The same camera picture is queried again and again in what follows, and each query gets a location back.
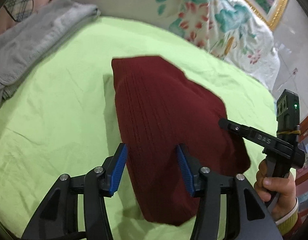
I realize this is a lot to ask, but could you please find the dark red knit hoodie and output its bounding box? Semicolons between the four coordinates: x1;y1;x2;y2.
111;56;251;226

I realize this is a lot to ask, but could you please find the person's right hand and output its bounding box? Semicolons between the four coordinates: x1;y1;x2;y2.
254;159;299;222

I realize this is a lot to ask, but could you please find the light green bed sheet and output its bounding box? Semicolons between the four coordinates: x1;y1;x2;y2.
0;17;277;237

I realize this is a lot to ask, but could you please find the white floral quilt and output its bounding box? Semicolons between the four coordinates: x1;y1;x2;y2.
73;0;280;90

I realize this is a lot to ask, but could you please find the grey folded towel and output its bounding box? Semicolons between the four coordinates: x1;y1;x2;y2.
0;0;100;107

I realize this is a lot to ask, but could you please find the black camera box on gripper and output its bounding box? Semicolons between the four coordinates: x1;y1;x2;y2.
276;89;301;146

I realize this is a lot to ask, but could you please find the red wooden window frame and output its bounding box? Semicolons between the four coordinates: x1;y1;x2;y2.
296;116;308;222

